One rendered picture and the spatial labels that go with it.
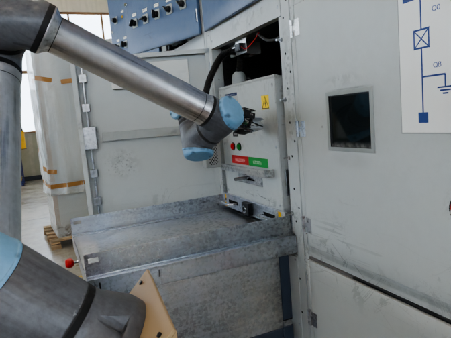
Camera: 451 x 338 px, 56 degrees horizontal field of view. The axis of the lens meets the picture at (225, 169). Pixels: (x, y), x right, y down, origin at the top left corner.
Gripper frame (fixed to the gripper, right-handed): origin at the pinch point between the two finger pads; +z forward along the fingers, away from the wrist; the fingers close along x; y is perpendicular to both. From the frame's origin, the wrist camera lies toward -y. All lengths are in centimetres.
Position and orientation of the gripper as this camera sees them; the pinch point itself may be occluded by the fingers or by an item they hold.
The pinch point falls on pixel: (258, 125)
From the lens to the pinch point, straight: 156.6
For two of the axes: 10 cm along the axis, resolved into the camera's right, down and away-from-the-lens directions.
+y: 6.2, 0.4, -7.8
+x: 1.2, -9.9, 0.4
